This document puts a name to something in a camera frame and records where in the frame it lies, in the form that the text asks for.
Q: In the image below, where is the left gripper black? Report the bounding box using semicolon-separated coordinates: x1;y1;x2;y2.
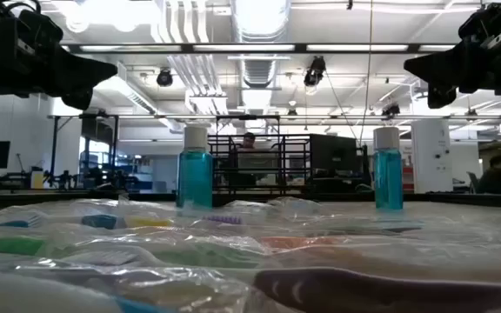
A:
0;43;118;110

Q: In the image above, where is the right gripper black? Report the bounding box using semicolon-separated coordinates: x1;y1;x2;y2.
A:
404;43;501;110

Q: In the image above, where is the blue mouthwash bottle white cap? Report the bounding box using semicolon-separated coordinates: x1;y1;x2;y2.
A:
176;125;215;210
371;126;404;211

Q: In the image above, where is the black ceiling track light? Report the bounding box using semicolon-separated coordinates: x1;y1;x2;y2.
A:
303;55;328;88
156;68;174;88
380;102;402;119

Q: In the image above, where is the white room column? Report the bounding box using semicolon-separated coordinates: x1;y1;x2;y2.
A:
411;119;454;195

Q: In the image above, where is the red shelf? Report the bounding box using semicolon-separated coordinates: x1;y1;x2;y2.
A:
402;164;415;192

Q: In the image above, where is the yellow container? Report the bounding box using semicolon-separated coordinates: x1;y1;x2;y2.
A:
30;169;45;190

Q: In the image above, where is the person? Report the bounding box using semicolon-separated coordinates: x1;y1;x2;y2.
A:
231;131;265;153
476;154;501;195

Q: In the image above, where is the black cabinet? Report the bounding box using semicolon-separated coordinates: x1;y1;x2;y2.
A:
310;133;361;195

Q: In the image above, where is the black overhead crossbar with lights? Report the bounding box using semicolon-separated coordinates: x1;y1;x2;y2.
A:
61;42;457;54

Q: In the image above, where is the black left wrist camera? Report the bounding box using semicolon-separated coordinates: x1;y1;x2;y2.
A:
0;0;65;50

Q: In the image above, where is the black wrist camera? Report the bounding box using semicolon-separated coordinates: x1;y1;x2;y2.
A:
458;2;501;47
0;0;65;50

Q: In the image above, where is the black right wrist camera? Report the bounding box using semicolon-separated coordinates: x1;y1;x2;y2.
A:
458;2;501;47

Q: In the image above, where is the black metal stand frame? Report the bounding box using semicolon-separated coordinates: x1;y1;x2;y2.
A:
46;111;217;190

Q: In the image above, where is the black table rail frame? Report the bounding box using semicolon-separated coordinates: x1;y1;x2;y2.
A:
0;190;501;210

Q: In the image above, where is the small black rectangular frame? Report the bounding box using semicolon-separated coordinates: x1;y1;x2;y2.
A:
214;114;283;137

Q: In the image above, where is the silver ventilation duct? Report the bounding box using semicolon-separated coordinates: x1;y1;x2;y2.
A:
230;0;293;88

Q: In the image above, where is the black wire caddy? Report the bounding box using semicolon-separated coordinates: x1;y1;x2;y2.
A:
208;134;312;196

